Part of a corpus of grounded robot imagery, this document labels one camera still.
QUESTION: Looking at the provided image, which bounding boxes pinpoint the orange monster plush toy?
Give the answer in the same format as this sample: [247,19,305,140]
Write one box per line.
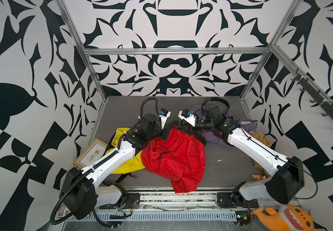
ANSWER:
[253,205,315,231]

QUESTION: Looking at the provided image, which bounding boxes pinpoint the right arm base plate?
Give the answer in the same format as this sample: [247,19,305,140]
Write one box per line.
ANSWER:
[217,192,249,208]

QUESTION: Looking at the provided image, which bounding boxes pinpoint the black coat hook rail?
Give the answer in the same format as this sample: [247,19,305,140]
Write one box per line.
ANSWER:
[292,68,333,121]

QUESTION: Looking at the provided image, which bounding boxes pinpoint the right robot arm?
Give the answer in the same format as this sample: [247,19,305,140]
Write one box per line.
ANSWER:
[178,109,305,205]

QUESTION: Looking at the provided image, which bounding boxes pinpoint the striped printed card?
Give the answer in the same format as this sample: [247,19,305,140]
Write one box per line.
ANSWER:
[56,204,71,219]

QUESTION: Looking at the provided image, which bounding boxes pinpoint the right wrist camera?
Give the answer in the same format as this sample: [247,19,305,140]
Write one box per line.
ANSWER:
[178,109,197,128]

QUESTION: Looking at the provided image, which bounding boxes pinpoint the purple trousers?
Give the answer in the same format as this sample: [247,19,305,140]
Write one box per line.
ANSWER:
[191,105,257,146]

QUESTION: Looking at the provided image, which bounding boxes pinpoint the yellow trousers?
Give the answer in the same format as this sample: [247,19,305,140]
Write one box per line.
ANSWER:
[111,128,145,174]

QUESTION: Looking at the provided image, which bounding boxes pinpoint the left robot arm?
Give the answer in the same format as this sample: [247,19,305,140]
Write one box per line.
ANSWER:
[50,110,171,225]

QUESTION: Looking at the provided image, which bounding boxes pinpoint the brown teddy bear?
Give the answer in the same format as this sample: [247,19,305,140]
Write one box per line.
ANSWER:
[249,131,273,178]

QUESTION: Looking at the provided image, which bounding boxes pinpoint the red trousers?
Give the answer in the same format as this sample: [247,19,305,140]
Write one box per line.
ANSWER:
[141,127,206,193]

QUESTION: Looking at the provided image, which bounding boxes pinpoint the white cable duct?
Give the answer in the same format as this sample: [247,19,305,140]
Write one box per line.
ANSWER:
[92,210,238,222]

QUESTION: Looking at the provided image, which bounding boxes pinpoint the small red figurine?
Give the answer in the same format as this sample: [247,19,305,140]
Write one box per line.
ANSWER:
[251,174,267,181]

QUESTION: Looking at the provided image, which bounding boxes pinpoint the framed picture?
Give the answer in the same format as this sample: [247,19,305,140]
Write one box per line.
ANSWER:
[73,138,107,169]

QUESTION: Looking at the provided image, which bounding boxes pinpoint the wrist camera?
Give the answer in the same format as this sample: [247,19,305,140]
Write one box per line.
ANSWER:
[178,109,197,128]
[159,108,171,129]

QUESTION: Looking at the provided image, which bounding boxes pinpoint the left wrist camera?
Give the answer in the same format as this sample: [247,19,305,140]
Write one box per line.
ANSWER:
[159,108,171,129]

